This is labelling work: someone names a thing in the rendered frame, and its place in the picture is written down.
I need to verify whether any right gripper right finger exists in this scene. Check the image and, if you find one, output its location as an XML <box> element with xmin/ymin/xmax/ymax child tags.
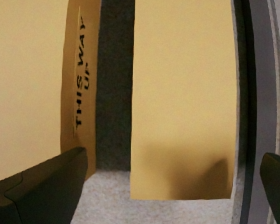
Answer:
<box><xmin>260</xmin><ymin>153</ymin><xmax>280</xmax><ymax>224</ymax></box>

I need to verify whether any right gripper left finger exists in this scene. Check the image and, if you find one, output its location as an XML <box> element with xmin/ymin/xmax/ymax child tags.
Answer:
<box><xmin>0</xmin><ymin>147</ymin><xmax>88</xmax><ymax>224</ymax></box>

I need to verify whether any brown cardboard carton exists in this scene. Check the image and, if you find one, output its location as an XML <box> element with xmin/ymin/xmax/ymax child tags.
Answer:
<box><xmin>130</xmin><ymin>0</ymin><xmax>236</xmax><ymax>200</ymax></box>
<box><xmin>0</xmin><ymin>0</ymin><xmax>101</xmax><ymax>181</ymax></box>

